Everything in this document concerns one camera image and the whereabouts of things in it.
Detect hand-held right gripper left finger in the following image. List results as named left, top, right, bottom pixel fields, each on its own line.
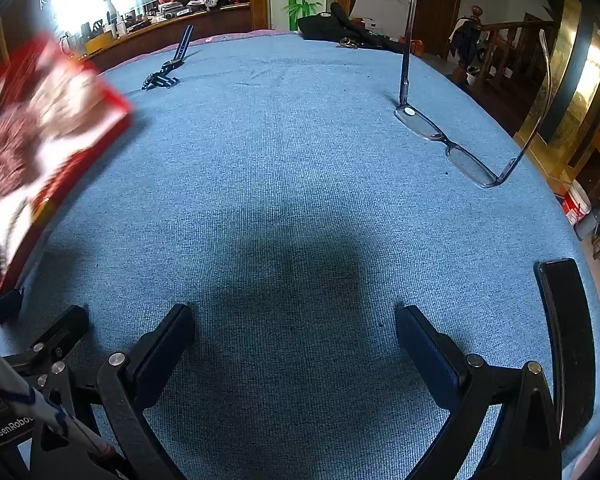
left=96, top=303, right=197, bottom=480

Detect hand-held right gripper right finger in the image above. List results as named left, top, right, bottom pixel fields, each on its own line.
left=395, top=305, right=563, bottom=480

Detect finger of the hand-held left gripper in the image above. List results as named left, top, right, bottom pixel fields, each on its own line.
left=0, top=288, right=23, bottom=333
left=2, top=305, right=90, bottom=376

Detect red jewelry box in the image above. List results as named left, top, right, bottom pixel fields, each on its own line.
left=0, top=30, right=135, bottom=306

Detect tangled jewelry pile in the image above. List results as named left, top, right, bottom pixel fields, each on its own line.
left=0, top=67, right=98, bottom=301

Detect white red bucket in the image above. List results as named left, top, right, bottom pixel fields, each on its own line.
left=562, top=180, right=593, bottom=226

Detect blue tablecloth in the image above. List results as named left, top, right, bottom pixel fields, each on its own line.
left=0, top=30, right=600, bottom=480

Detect dark framed eyeglasses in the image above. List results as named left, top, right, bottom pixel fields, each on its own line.
left=394, top=0, right=552, bottom=190

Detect yellow box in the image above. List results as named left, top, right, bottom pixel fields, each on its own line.
left=85, top=35, right=115, bottom=56

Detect wooden stair railing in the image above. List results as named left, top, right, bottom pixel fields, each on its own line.
left=450, top=5, right=556, bottom=91

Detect curved wooden counter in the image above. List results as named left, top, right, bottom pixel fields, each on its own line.
left=55, top=2, right=253, bottom=73

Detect gold metal column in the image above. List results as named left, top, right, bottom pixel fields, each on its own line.
left=512, top=0, right=600, bottom=171

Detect black bag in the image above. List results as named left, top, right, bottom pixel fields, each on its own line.
left=297, top=2, right=416, bottom=55

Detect dark wooden door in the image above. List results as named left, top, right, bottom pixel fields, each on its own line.
left=412, top=0, right=466, bottom=58

